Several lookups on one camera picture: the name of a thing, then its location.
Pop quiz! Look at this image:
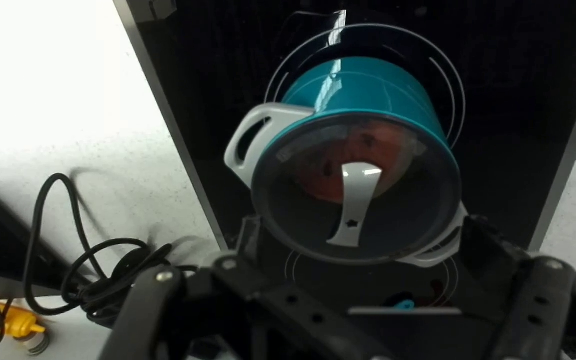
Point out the black glass cooktop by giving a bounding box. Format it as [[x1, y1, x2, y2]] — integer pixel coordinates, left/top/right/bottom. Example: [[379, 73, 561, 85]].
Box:
[[110, 0, 576, 360]]

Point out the black cable bundle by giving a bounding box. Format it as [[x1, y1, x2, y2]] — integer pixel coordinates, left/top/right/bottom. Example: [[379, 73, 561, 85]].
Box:
[[19, 172, 177, 329]]

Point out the glass pot lid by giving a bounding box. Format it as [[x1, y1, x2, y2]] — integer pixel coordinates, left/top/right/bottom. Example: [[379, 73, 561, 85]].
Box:
[[249, 112, 464, 266]]

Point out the yellow power plug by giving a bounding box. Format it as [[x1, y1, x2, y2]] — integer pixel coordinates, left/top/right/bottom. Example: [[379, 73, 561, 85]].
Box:
[[0, 296, 50, 344]]

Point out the red object inside pot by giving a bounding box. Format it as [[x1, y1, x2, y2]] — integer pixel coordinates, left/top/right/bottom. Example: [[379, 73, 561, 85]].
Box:
[[292, 123, 411, 206]]

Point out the blue pot with white handles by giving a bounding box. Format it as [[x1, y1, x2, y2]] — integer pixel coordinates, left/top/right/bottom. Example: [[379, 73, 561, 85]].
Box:
[[222, 54, 469, 269]]

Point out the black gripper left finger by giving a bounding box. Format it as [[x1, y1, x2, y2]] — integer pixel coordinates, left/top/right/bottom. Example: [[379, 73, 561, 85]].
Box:
[[95, 215, 266, 360]]

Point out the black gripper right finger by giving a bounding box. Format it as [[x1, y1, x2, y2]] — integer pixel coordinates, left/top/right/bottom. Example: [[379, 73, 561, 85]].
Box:
[[460, 215, 576, 360]]

